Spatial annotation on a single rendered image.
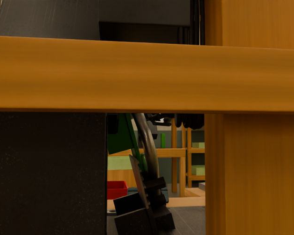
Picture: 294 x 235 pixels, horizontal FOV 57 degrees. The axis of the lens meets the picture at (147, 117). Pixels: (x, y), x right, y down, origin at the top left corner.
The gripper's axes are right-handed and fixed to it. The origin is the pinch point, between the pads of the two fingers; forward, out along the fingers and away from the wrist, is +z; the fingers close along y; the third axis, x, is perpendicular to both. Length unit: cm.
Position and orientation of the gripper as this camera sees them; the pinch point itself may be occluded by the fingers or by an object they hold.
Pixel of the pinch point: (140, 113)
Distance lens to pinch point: 73.8
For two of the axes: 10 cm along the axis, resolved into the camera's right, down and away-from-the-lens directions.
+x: 2.7, 6.2, -7.3
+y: -0.9, -7.4, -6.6
